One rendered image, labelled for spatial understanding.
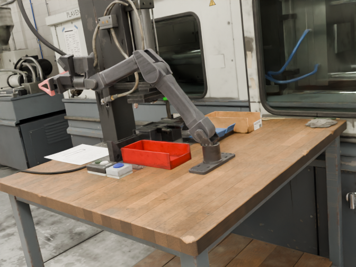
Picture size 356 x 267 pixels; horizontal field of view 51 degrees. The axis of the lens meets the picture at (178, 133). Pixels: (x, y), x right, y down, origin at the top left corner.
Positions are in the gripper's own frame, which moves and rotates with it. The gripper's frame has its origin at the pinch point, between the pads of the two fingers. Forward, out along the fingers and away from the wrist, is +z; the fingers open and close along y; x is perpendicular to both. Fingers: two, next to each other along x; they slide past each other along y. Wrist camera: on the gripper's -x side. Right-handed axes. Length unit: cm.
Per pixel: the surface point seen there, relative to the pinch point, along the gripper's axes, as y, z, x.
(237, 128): -34, -68, 33
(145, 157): 9, -45, 26
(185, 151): 1, -57, 27
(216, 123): -37, -57, 32
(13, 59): -269, 312, 57
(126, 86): -23.0, -21.7, 9.5
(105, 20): -22.5, -18.0, -19.2
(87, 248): -43, 50, 138
